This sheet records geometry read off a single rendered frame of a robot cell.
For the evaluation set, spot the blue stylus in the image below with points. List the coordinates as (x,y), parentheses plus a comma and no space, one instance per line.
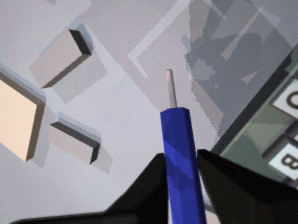
(185,192)

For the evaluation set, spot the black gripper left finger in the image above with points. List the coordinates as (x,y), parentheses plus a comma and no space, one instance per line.
(146,201)

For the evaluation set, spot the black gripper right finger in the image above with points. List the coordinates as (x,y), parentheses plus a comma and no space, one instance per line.
(242,196)

